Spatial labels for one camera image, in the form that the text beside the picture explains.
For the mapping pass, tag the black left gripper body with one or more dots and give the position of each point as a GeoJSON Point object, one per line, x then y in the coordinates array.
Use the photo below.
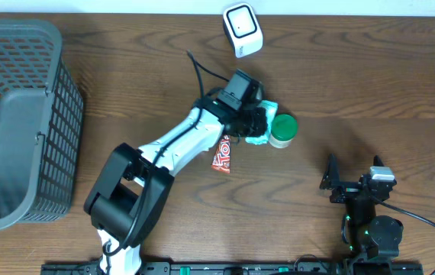
{"type": "Point", "coordinates": [249, 120]}

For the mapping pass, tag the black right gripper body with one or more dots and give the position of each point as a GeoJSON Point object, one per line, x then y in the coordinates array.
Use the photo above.
{"type": "Point", "coordinates": [346, 191]}

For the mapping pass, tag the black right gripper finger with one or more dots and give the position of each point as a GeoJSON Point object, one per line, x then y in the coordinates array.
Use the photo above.
{"type": "Point", "coordinates": [331, 178]}
{"type": "Point", "coordinates": [377, 162]}

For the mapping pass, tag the teal snack packet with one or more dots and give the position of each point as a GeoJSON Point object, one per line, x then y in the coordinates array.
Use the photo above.
{"type": "Point", "coordinates": [271, 109]}

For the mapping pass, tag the green lid jar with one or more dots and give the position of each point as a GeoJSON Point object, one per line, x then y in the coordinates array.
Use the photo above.
{"type": "Point", "coordinates": [283, 131]}

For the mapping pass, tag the red Top chocolate bar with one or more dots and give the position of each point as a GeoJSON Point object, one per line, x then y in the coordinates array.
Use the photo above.
{"type": "Point", "coordinates": [222, 156]}

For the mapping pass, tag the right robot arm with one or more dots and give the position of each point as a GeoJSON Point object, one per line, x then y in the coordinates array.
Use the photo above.
{"type": "Point", "coordinates": [373, 239]}

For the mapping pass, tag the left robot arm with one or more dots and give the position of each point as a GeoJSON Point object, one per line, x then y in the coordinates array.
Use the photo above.
{"type": "Point", "coordinates": [129, 195]}

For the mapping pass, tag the white barcode scanner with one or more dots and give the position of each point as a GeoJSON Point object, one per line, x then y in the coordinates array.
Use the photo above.
{"type": "Point", "coordinates": [242, 29]}

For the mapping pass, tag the grey plastic mesh basket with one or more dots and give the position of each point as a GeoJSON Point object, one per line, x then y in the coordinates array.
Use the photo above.
{"type": "Point", "coordinates": [41, 117]}

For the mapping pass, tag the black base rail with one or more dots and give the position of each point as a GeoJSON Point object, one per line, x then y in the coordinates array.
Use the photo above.
{"type": "Point", "coordinates": [304, 267]}

